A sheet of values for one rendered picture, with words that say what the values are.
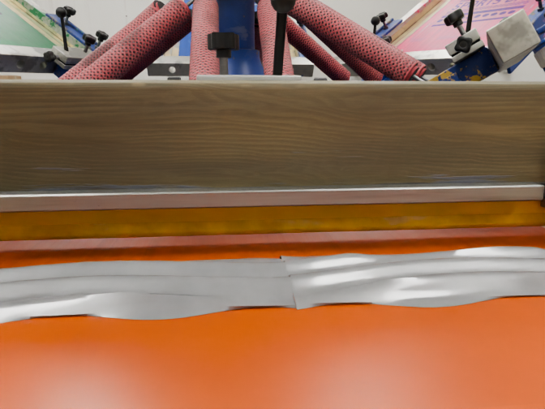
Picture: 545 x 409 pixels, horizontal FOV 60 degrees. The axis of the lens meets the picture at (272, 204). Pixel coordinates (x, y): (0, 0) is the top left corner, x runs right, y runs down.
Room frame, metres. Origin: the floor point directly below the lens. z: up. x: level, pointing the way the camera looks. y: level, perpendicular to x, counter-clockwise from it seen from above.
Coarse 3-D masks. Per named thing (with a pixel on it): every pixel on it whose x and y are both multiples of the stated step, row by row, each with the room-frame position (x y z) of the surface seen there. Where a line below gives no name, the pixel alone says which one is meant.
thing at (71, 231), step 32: (96, 224) 0.29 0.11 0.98; (128, 224) 0.29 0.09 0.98; (160, 224) 0.29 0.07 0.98; (192, 224) 0.30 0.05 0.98; (224, 224) 0.30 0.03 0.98; (256, 224) 0.30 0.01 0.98; (288, 224) 0.30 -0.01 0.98; (320, 224) 0.30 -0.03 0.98; (352, 224) 0.31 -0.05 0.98; (384, 224) 0.31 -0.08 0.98; (416, 224) 0.31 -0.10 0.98; (448, 224) 0.31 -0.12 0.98; (480, 224) 0.32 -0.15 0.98; (512, 224) 0.32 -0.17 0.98; (544, 224) 0.32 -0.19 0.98
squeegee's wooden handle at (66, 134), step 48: (0, 96) 0.28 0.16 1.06; (48, 96) 0.28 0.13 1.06; (96, 96) 0.28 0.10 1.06; (144, 96) 0.29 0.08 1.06; (192, 96) 0.29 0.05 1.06; (240, 96) 0.29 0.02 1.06; (288, 96) 0.29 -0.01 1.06; (336, 96) 0.30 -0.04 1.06; (384, 96) 0.30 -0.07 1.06; (432, 96) 0.30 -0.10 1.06; (480, 96) 0.31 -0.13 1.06; (528, 96) 0.31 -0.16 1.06; (0, 144) 0.28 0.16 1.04; (48, 144) 0.28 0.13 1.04; (96, 144) 0.28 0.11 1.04; (144, 144) 0.28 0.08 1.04; (192, 144) 0.29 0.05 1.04; (240, 144) 0.29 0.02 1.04; (288, 144) 0.29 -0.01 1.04; (336, 144) 0.30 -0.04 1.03; (384, 144) 0.30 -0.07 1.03; (432, 144) 0.30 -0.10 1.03; (480, 144) 0.31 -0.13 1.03; (528, 144) 0.31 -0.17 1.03
